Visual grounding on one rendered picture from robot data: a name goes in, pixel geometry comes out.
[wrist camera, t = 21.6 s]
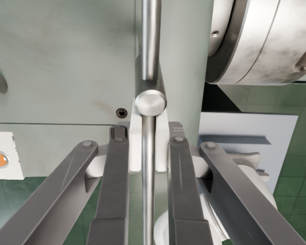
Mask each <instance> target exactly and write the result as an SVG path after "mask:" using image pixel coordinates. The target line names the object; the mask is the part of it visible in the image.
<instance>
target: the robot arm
mask: <svg viewBox="0 0 306 245"><path fill-rule="evenodd" d="M141 144H142V114H140V113H139V112H138V111H137V109H136V107H135V97H134V99H133V108H132V115H131V121H130V122H127V121H119V122H118V123H116V125H113V126H111V127H110V128H109V143H108V144H105V145H100V146H98V143H97V142H95V141H93V140H84V141H82V142H80V143H78V144H77V145H76V146H75V147H74V148H73V150H72V151H71V152H70V153H69V154H68V155H67V156H66V157H65V158H64V159H63V161H62V162H61V163H60V164H59V165H58V166H57V167H56V168H55V169H54V170H53V171H52V173H51V174H50V175H49V176H48V177H47V178H46V179H45V180H44V181H43V182H42V183H41V185H40V186H39V187H38V188H37V189H36V190H35V191H34V192H33V193H32V194H31V196H30V197H29V198H28V199H27V200H26V201H25V202H24V203H23V204H22V205H21V206H20V208H19V209H18V210H17V211H16V212H15V213H14V214H13V215H12V216H11V217H10V218H9V220H8V221H7V222H6V223H5V224H4V225H3V226H2V227H1V228H0V245H62V244H63V242H64V240H65V239H66V237H67V235H68V234H69V232H70V230H71V229H72V227H73V225H74V224H75V222H76V220H77V218H78V217H79V215H80V213H81V212H82V210H83V208H84V207H85V205H86V203H87V201H88V200H89V198H90V196H91V195H92V193H93V191H94V190H95V188H96V186H97V184H98V183H99V181H100V178H101V176H102V182H101V187H100V192H99V198H98V202H97V208H96V213H95V218H94V219H92V220H91V222H90V227H89V231H88V236H87V241H86V245H128V227H129V192H130V170H132V171H139V170H141ZM155 149H156V170H158V172H165V171H166V170H167V182H168V209H167V210H166V211H165V212H164V213H162V214H161V215H160V217H159V218H158V219H157V221H156V223H155V225H154V241H155V244H156V245H222V241H224V240H227V239H230V240H231V241H232V243H233V245H306V242H305V240H304V239H303V238H302V237H301V236H300V235H299V234H298V232H297V231H296V230H295V229H294V228H293V227H292V226H291V225H290V224H289V222H288V221H287V220H286V219H285V218H284V217H283V216H282V214H281V213H280V212H279V211H278V209H277V206H276V203H275V200H274V197H273V195H272V193H271V192H270V190H269V188H268V187H267V185H266V184H265V181H268V180H269V179H270V177H269V174H268V173H264V172H259V171H257V167H258V164H259V162H260V161H261V155H260V154H259V153H252V154H231V153H226V152H225V151H224V150H223V149H222V147H221V146H220V145H218V144H217V143H214V142H211V141H206V142H203V143H201V145H200V147H199V146H194V145H191V144H189V140H188V139H187V138H186V137H185V133H184V129H183V125H182V124H181V123H180V122H169V121H168V118H167V110H166V109H165V110H164V111H163V112H162V113H161V114H159V115H157V116H156V130H155ZM197 182H198V184H199V185H200V187H201V189H202V191H203V192H204V193H202V194H199V189H198V184H197Z"/></svg>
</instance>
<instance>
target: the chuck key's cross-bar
mask: <svg viewBox="0 0 306 245"><path fill-rule="evenodd" d="M161 10H162V0H141V79H142V80H158V71H159V51H160V30H161ZM155 130H156V116H151V117H149V116H144V115H142V225H143V245H153V239H154V184H155Z"/></svg>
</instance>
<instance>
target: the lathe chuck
mask: <svg viewBox="0 0 306 245"><path fill-rule="evenodd" d="M305 51H306V0H279V3H278V6H277V9H276V12H275V15H274V18H273V21H272V24H271V27H270V30H269V32H268V35H267V37H266V40H265V42H264V44H263V46H262V48H261V50H260V52H259V54H258V56H257V58H256V60H255V62H254V63H253V65H252V66H251V68H250V69H249V70H248V72H247V73H246V74H245V75H244V76H243V77H242V78H241V79H240V80H239V81H238V82H236V83H234V84H233V85H262V86H283V85H287V84H290V83H293V82H295V81H297V80H298V79H300V78H302V77H303V76H304V75H306V66H302V67H301V69H295V68H294V66H295V65H296V63H297V62H298V61H299V60H300V58H301V57H302V56H303V54H304V53H305Z"/></svg>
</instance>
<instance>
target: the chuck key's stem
mask: <svg viewBox="0 0 306 245"><path fill-rule="evenodd" d="M138 54H139V56H138V57H137V58H136V60H135V107H136V109H137V111H138V112H139V113H140V114H142V115H144V116H149V117H151V116H157V115H159V114H161V113H162V112H163V111H164V110H165V109H166V107H167V98H166V92H165V87H164V82H163V76H162V71H161V66H160V61H159V71H158V80H142V79H141V35H138Z"/></svg>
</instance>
